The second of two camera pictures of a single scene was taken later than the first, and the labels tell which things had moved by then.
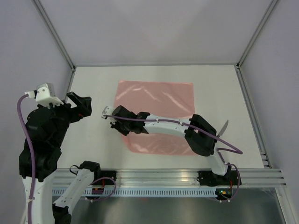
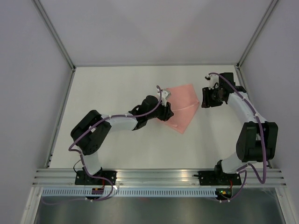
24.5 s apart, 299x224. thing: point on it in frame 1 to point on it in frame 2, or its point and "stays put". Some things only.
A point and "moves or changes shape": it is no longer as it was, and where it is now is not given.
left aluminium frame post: (55, 34) stays put
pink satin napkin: (171, 99) moves or changes shape
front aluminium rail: (169, 178) stays put
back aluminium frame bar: (180, 65) stays put
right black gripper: (115, 125) to (206, 101)
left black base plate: (105, 181) stays put
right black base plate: (209, 178) stays put
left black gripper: (83, 109) to (167, 113)
